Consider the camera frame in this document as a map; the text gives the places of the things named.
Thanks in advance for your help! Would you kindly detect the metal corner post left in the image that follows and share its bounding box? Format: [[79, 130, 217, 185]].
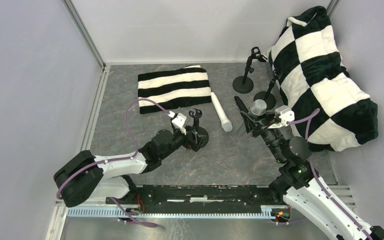
[[62, 0, 106, 69]]

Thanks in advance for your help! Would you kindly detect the checkered black white bag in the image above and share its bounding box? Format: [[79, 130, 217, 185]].
[[267, 6, 379, 152]]

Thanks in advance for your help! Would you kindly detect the silver microphone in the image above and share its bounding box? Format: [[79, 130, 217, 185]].
[[236, 99, 267, 137]]

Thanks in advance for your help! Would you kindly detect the striped black white cloth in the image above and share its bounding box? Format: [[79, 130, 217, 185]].
[[137, 65, 212, 115]]

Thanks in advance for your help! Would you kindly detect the black microphone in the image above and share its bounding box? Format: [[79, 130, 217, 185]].
[[234, 95, 249, 114]]

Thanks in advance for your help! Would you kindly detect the black mic stand right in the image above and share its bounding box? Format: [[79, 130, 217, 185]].
[[253, 69, 280, 110]]

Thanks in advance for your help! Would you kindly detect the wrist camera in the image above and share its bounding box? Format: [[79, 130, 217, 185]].
[[268, 105, 295, 129], [171, 113, 187, 135]]

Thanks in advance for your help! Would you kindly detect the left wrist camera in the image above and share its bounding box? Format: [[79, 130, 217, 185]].
[[171, 113, 187, 135]]

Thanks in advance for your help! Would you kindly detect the black mic stand back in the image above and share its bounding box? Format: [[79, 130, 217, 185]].
[[232, 46, 267, 94]]

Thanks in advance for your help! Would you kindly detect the white microphone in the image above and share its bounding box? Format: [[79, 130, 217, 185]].
[[210, 92, 233, 133]]

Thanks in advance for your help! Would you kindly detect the black mic stand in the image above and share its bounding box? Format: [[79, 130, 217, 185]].
[[253, 69, 280, 110], [232, 46, 267, 94], [187, 108, 209, 150]]

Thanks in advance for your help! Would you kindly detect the black mic stand front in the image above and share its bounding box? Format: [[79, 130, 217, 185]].
[[187, 108, 209, 150]]

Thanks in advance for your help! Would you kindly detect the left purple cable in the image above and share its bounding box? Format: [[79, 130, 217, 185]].
[[56, 97, 176, 200]]

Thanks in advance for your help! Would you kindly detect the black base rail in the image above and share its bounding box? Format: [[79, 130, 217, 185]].
[[117, 185, 286, 215]]

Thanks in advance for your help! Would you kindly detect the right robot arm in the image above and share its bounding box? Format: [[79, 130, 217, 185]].
[[240, 107, 384, 240]]

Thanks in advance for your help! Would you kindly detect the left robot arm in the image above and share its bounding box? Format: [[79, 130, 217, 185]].
[[53, 127, 209, 208]]

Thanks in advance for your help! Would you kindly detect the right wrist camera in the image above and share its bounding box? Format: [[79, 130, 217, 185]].
[[268, 105, 295, 129]]

